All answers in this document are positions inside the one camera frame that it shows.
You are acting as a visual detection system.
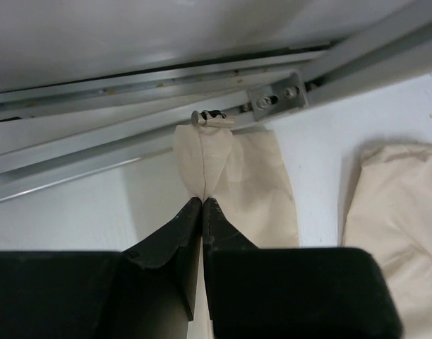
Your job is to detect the aluminium frame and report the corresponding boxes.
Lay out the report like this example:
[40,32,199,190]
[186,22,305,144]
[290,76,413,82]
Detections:
[0,1,432,203]

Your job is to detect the beige trousers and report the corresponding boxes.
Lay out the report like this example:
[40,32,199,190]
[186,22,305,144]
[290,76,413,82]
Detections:
[174,126,432,338]

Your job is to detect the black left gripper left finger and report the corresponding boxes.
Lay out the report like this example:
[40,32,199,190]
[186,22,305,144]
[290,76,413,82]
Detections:
[0,198,201,338]

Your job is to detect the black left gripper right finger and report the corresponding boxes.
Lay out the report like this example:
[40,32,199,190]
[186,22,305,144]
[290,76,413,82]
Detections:
[203,198,402,338]

